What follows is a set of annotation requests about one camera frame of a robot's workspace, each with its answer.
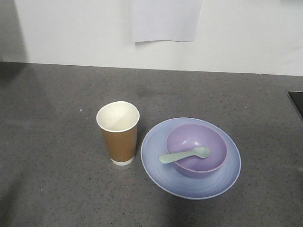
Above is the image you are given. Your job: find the brown paper cup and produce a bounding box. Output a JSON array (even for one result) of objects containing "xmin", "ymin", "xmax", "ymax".
[{"xmin": 96, "ymin": 101, "xmax": 140, "ymax": 166}]

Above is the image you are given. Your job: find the purple plastic bowl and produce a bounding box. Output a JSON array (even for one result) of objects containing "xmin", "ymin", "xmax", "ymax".
[{"xmin": 166, "ymin": 123, "xmax": 228, "ymax": 178}]

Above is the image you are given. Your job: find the light blue plate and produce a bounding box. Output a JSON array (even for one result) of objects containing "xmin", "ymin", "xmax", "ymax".
[{"xmin": 141, "ymin": 117, "xmax": 241, "ymax": 200}]

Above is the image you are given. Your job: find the mint green plastic spoon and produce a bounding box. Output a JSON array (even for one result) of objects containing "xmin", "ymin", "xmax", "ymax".
[{"xmin": 159, "ymin": 147, "xmax": 211, "ymax": 164}]

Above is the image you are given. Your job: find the black induction cooktop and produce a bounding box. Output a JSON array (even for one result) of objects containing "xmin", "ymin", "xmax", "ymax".
[{"xmin": 288, "ymin": 91, "xmax": 303, "ymax": 120}]

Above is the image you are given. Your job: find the white paper on wall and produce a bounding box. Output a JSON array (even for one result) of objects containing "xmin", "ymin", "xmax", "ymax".
[{"xmin": 131, "ymin": 0, "xmax": 202, "ymax": 43}]

